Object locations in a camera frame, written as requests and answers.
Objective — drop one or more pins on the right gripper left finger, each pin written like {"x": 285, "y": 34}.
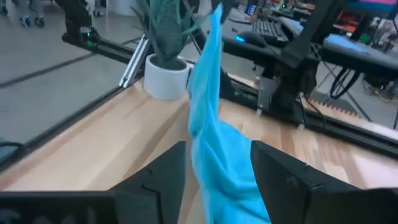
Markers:
{"x": 140, "y": 202}

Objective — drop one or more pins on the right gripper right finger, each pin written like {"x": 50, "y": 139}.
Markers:
{"x": 295, "y": 199}

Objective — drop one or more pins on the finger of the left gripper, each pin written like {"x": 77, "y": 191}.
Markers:
{"x": 230, "y": 9}

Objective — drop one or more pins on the blue microfiber towel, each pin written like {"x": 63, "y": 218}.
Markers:
{"x": 224, "y": 155}

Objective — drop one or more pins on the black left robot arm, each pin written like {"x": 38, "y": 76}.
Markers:
{"x": 298, "y": 46}

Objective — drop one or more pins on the black computer mouse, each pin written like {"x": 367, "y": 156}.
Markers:
{"x": 252, "y": 39}

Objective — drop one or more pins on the black keyboard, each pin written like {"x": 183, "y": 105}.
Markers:
{"x": 269, "y": 31}

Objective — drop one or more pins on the artificial green plant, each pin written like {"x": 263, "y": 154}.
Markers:
{"x": 168, "y": 31}

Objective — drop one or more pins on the white plant pot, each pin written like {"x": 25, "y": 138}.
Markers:
{"x": 164, "y": 84}

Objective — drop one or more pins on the silver aluminium extrusion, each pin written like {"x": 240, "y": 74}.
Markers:
{"x": 133, "y": 65}

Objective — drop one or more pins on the grey computer desk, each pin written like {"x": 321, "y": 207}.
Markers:
{"x": 348, "y": 43}

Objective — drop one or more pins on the black clamp with green light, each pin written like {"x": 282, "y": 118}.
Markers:
{"x": 74, "y": 18}

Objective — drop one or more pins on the person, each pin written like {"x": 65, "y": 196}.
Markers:
{"x": 39, "y": 21}

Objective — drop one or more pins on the black aluminium table frame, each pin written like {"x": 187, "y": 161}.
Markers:
{"x": 62, "y": 126}

